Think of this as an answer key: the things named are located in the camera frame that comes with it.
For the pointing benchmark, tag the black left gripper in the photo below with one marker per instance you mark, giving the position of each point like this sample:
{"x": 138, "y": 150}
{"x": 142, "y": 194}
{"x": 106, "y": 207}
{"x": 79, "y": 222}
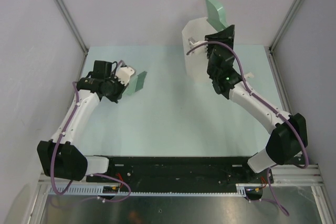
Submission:
{"x": 116, "y": 97}

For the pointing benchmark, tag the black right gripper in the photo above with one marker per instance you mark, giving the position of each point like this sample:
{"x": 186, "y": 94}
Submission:
{"x": 227, "y": 35}

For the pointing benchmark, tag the green dustpan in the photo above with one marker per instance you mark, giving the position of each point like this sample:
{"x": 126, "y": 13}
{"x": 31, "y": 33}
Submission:
{"x": 216, "y": 15}

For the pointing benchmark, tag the green hand brush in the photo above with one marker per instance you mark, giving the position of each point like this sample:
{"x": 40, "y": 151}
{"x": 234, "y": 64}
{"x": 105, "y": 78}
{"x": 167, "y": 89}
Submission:
{"x": 136, "y": 84}

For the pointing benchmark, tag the white plastic waste bin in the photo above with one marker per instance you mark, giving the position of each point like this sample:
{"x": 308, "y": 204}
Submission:
{"x": 196, "y": 64}

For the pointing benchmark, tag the white paper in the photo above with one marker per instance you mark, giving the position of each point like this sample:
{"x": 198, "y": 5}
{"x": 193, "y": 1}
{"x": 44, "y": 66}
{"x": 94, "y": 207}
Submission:
{"x": 249, "y": 75}

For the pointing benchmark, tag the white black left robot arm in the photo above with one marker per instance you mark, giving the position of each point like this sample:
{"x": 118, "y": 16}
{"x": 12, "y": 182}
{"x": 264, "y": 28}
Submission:
{"x": 59, "y": 156}

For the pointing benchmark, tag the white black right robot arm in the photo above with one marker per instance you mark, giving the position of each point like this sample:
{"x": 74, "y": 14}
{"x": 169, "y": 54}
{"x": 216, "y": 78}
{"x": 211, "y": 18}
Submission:
{"x": 288, "y": 133}

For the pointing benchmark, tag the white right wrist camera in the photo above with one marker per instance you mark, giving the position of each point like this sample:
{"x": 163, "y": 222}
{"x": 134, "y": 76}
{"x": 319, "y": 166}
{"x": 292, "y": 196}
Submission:
{"x": 196, "y": 47}

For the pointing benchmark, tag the right aluminium side rail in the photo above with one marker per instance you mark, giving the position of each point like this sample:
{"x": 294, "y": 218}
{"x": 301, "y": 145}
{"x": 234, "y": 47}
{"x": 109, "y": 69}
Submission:
{"x": 278, "y": 81}

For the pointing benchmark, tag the right aluminium corner post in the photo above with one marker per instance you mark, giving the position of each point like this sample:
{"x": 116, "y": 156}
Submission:
{"x": 290, "y": 15}

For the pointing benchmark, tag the aluminium corner post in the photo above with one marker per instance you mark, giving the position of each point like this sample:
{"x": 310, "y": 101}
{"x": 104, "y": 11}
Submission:
{"x": 71, "y": 24}
{"x": 290, "y": 15}

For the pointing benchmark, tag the left aluminium corner post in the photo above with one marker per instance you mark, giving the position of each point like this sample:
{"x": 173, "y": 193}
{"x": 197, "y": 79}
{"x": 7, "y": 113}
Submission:
{"x": 71, "y": 24}

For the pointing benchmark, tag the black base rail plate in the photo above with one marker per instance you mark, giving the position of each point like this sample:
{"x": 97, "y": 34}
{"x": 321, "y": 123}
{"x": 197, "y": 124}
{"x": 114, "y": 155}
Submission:
{"x": 184, "y": 175}

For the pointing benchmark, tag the aluminium frame crossbar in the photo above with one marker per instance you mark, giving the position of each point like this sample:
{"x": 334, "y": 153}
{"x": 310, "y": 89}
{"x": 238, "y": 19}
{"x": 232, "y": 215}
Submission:
{"x": 286, "y": 175}

